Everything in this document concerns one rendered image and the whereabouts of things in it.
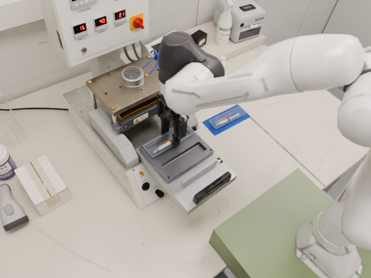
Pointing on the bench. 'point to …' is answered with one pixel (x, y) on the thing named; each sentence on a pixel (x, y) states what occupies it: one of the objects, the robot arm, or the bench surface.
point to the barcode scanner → (10, 209)
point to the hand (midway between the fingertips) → (170, 133)
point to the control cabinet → (96, 30)
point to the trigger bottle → (224, 25)
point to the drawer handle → (211, 187)
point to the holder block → (179, 157)
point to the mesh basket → (11, 123)
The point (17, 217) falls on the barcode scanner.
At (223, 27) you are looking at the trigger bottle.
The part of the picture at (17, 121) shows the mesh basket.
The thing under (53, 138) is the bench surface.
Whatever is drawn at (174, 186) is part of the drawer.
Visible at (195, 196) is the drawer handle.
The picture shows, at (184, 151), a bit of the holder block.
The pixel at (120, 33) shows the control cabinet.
